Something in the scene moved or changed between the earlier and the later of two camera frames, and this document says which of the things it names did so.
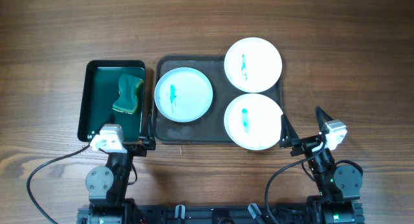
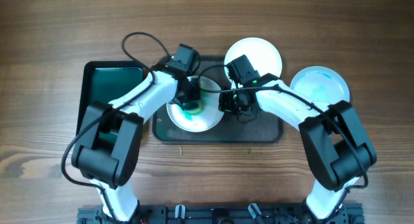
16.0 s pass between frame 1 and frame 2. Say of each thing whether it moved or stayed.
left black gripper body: moved
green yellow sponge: moved
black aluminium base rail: stayed
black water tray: stayed
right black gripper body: moved
